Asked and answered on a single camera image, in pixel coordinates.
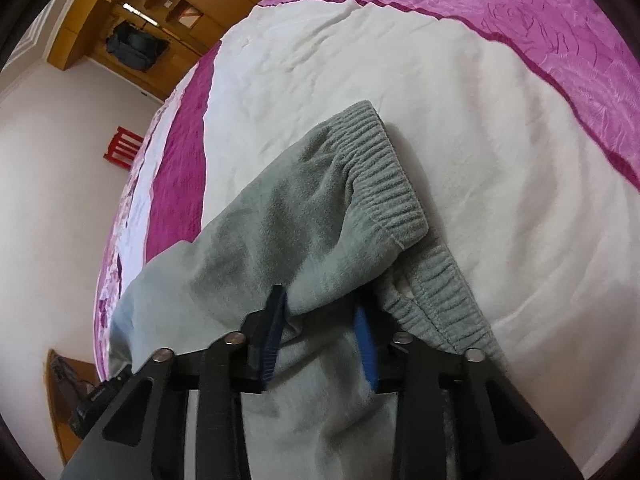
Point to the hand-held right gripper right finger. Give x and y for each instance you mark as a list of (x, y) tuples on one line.
[(365, 350)]

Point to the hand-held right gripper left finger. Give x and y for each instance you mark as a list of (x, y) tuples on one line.
[(271, 332)]

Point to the grey pants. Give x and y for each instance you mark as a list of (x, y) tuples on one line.
[(280, 220)]

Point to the wooden nightstand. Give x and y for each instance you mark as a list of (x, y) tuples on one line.
[(56, 410)]

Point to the red wooden chair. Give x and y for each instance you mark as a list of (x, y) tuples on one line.
[(120, 147)]

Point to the pink floral bed blanket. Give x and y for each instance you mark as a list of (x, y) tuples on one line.
[(450, 110)]

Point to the dark bag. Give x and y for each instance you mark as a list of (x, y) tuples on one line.
[(134, 45)]

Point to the wooden wardrobe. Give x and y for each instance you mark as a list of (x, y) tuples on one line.
[(100, 10)]

